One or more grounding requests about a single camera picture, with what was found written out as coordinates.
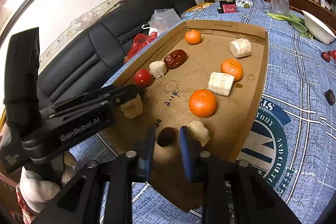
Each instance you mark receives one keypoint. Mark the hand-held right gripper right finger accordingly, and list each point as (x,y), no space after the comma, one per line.
(187,155)

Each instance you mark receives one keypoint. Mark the red wrinkled date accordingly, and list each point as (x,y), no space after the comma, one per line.
(326,56)

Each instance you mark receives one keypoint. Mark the white corn cob chunk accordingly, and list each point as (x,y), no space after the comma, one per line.
(132,109)
(200,132)
(221,83)
(158,68)
(240,47)

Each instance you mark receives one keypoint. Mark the large brown date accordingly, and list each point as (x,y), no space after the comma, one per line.
(175,58)

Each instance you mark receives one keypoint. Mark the black leather sofa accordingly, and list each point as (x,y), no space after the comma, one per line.
(92,43)

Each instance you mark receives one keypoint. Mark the black jar red label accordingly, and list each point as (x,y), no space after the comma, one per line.
(227,5)

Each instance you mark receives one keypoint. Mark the clear plastic bag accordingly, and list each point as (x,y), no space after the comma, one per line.
(165,19)

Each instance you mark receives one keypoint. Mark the red plastic bag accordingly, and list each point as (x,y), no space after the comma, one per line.
(141,43)

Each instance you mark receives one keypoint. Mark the cardboard box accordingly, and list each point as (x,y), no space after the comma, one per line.
(183,82)

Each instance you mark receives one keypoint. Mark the small red cherry tomato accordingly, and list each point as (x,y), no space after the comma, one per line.
(334,54)

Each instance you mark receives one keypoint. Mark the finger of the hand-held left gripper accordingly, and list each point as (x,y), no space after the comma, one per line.
(118,103)
(118,91)

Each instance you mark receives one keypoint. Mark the orange mandarin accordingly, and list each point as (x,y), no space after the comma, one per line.
(202,102)
(193,37)
(231,69)

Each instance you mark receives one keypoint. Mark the green leafy vegetables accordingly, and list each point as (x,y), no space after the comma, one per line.
(291,20)

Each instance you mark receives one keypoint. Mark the dark wrinkled date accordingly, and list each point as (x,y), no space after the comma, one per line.
(330,96)

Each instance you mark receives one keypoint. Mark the dark purple date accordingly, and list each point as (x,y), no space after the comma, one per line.
(166,136)

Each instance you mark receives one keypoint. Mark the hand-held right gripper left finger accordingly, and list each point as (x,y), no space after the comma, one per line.
(148,153)

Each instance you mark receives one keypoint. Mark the white bowl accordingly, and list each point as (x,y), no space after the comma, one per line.
(319,27)

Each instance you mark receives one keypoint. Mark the large red tomato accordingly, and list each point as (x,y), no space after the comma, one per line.
(143,77)

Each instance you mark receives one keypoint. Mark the person's left hand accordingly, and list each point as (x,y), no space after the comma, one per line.
(39,190)

